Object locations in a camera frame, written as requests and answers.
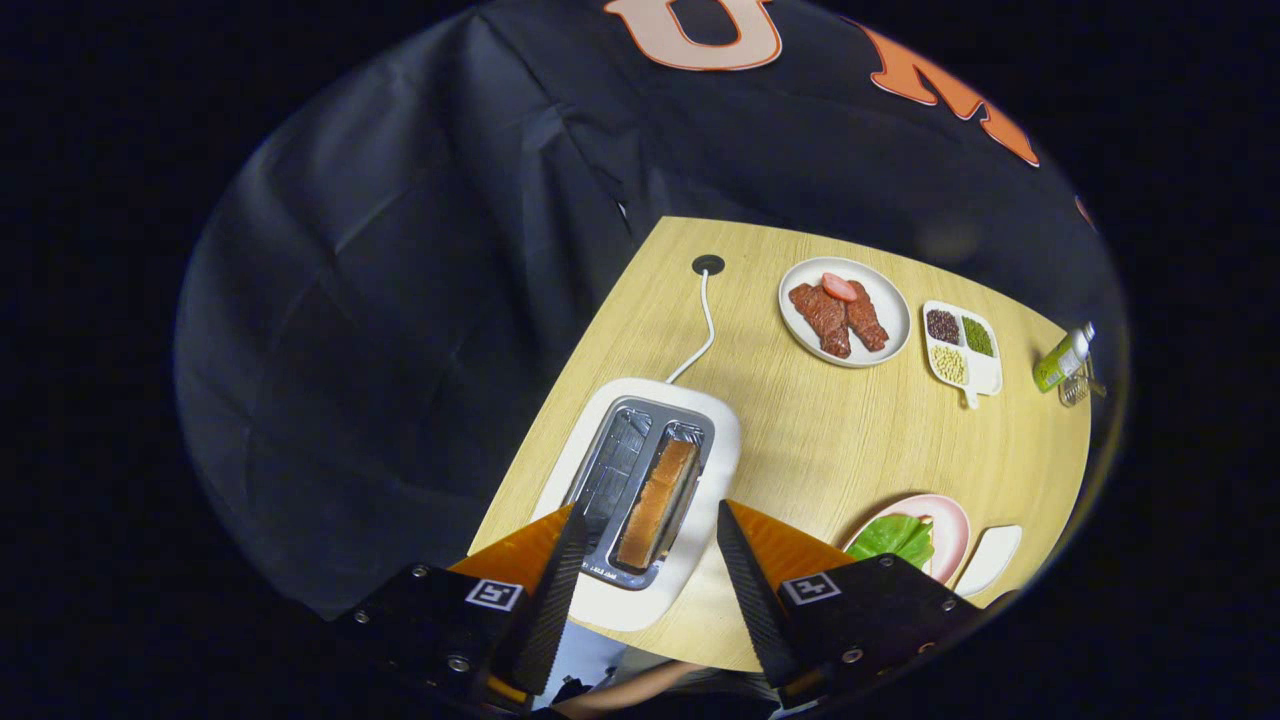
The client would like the white divided dish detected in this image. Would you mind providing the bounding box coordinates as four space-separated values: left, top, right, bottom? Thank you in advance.
922 300 1004 411

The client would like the metal wire utensil holder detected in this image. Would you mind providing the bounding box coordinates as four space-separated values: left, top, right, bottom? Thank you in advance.
1058 360 1109 408

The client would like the white toaster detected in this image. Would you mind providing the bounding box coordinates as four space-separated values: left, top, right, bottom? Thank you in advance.
530 377 743 633

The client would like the white square plate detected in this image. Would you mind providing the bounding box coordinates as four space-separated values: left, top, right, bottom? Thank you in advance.
952 524 1024 599

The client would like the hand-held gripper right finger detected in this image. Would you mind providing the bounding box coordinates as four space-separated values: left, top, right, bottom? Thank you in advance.
716 498 986 713

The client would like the white round plate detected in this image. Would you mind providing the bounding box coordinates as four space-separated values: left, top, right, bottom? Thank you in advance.
778 257 912 369

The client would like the brown meat piece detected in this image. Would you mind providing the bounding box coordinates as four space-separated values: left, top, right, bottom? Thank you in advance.
788 283 853 359
845 280 890 352

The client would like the green lettuce leaf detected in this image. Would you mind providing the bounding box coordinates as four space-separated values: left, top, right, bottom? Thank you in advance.
847 514 936 573

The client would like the person's light blue clothing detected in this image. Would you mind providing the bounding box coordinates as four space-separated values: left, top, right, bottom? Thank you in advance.
545 620 629 706

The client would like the toasted bread slice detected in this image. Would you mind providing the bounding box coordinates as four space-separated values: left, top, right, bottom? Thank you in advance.
615 438 699 571

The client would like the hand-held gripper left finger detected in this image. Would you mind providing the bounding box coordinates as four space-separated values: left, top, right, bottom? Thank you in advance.
335 503 593 713

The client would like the white toaster cable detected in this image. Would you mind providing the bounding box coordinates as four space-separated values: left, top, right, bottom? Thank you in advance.
665 268 719 386

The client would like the black backdrop cloth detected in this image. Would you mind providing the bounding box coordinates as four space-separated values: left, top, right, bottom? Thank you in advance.
175 0 1126 621

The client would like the green labelled metal bottle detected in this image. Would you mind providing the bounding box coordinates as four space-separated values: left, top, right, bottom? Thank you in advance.
1032 322 1096 393

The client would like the pink round plate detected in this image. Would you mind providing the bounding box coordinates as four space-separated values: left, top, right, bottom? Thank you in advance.
842 494 971 589

